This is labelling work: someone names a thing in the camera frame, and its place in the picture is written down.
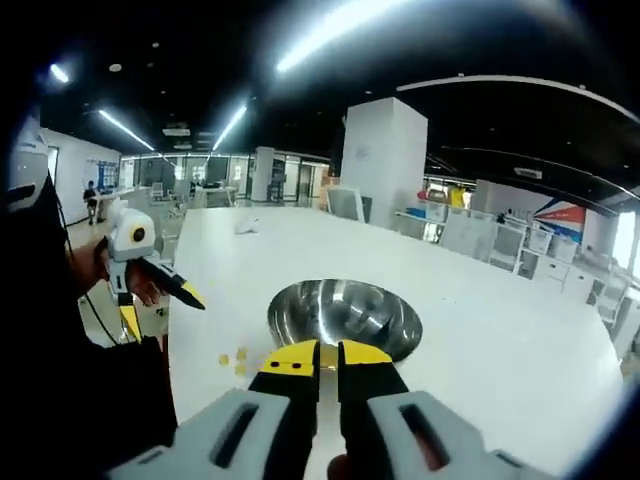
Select person's black clothing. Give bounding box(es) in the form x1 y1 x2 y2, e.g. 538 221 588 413
0 169 180 480

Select blue wall board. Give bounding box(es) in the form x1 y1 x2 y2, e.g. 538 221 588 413
97 159 119 192

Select stainless steel bowl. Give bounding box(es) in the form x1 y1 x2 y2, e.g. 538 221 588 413
266 278 424 364

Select person's left hand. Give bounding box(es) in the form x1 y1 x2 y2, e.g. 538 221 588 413
66 237 165 307

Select white table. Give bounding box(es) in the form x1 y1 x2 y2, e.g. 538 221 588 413
167 206 626 476

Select row of white storage cabinets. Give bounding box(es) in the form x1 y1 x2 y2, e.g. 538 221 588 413
439 208 640 351

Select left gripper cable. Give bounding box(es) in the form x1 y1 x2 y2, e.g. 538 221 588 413
79 294 124 347

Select grey office chair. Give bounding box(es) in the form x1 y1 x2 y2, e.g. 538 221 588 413
327 185 374 222

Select ceiling light strip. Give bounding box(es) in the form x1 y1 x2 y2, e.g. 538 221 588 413
97 109 157 152
211 103 249 152
276 0 402 72

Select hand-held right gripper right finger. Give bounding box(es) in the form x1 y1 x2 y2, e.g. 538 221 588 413
337 338 555 480

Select white chest-worn device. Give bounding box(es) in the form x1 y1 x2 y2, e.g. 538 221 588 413
7 117 49 211

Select person's right hand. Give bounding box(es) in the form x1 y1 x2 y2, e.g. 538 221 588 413
327 452 354 480

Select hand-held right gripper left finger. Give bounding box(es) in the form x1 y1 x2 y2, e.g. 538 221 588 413
107 338 322 480

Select yellow chips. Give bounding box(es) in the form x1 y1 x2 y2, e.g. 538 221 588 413
218 346 271 376

